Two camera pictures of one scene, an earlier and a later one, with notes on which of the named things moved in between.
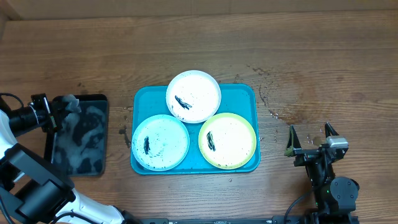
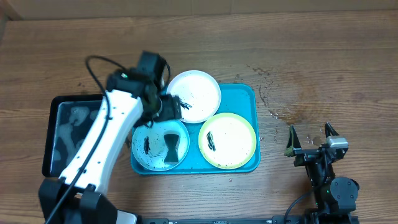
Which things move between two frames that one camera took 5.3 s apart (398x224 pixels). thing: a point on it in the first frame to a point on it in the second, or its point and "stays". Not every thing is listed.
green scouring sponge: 73,104 to 171,140
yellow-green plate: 227,140 stays
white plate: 193,96 stays
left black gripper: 55,114 to 173,110
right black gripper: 311,153 stays
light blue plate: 160,143 stays
